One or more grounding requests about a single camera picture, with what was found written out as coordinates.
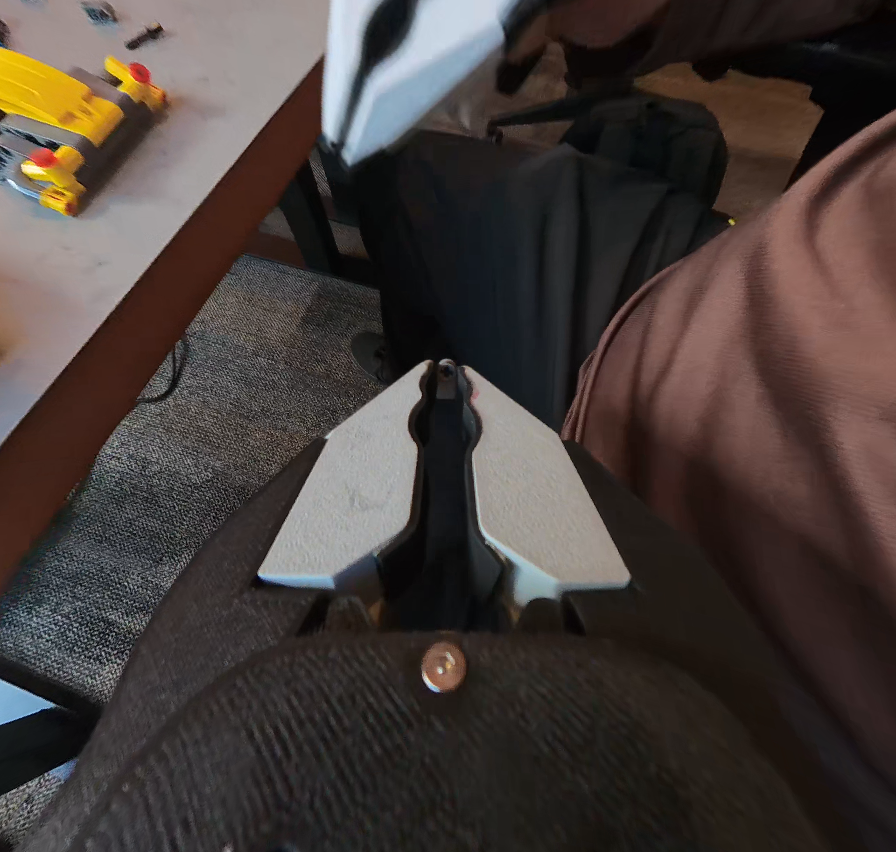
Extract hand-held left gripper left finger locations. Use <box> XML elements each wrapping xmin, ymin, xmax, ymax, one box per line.
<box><xmin>258</xmin><ymin>360</ymin><xmax>435</xmax><ymax>597</ymax></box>

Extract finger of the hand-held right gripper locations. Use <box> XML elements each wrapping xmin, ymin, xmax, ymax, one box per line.
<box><xmin>322</xmin><ymin>0</ymin><xmax>403</xmax><ymax>149</ymax></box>
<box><xmin>343</xmin><ymin>0</ymin><xmax>555</xmax><ymax>168</ymax></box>

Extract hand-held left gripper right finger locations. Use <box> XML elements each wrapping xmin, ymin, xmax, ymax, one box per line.
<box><xmin>458</xmin><ymin>365</ymin><xmax>633</xmax><ymax>606</ymax></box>

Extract person's black shoe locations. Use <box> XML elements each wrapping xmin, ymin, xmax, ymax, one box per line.
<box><xmin>350</xmin><ymin>330</ymin><xmax>394</xmax><ymax>385</ymax></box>

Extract black backpack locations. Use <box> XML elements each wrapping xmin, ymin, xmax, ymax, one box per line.
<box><xmin>560</xmin><ymin>96</ymin><xmax>729</xmax><ymax>223</ymax></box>

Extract black office chair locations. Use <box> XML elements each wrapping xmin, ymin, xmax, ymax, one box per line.
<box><xmin>486</xmin><ymin>40</ymin><xmax>896</xmax><ymax>142</ymax></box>

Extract person's brown shirt torso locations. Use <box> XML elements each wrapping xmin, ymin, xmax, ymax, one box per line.
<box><xmin>563</xmin><ymin>110</ymin><xmax>896</xmax><ymax>852</ymax></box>

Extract person's black trousers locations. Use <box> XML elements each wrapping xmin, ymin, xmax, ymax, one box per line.
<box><xmin>357</xmin><ymin>131</ymin><xmax>729</xmax><ymax>433</ymax></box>

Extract yellow grey toy hood assembly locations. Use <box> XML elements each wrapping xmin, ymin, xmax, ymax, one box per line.
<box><xmin>0</xmin><ymin>47</ymin><xmax>169</xmax><ymax>217</ymax></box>

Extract black metal table foot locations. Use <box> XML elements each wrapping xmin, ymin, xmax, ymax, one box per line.
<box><xmin>0</xmin><ymin>656</ymin><xmax>99</xmax><ymax>797</ymax></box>

